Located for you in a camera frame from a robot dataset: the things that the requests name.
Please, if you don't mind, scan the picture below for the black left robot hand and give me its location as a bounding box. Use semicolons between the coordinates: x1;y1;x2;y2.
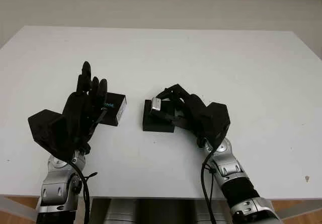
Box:
62;61;109;155

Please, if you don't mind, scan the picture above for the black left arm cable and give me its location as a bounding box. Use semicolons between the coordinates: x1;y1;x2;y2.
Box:
67;158;99;224

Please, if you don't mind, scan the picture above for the silver robot torso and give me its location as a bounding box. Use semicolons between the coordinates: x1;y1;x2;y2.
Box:
104;198;227;224

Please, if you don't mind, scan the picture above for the black RealSense box lid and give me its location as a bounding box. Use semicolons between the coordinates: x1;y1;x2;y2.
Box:
97;92;127;127

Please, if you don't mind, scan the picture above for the black box base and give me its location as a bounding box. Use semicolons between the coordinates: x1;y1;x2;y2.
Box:
142;99;176;133

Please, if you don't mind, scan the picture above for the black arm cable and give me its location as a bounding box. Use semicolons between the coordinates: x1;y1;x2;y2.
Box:
67;158;99;224
200;151;219;224

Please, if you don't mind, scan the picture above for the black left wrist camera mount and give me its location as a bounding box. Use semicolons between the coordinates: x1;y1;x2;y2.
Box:
27;109;73;161

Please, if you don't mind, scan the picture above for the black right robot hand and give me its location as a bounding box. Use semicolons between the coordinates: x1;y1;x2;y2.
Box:
153;84;209;148

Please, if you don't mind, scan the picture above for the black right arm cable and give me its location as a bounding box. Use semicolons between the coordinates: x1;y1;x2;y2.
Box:
200;151;219;224

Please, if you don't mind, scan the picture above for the white table leg frame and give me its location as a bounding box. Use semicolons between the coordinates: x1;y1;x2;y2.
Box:
0;195;38;222

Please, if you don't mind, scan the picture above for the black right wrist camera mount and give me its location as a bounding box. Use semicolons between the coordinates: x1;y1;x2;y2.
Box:
201;102;231;152

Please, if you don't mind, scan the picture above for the silver depth camera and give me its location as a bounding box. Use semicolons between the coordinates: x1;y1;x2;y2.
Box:
150;97;163;114

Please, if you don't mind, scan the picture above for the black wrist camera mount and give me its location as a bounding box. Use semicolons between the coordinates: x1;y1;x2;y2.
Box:
27;109;73;161
201;102;231;152

